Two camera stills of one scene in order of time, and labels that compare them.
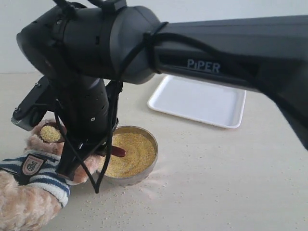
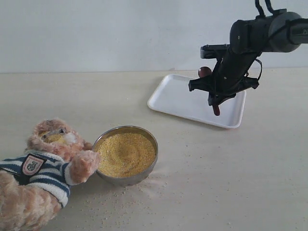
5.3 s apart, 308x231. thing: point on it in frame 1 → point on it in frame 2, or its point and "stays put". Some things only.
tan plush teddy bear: (32, 193) stays put
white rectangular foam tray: (200, 101) stays put
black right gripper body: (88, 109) → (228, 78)
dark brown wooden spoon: (54, 133) → (203, 71)
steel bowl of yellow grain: (141, 148) stays put
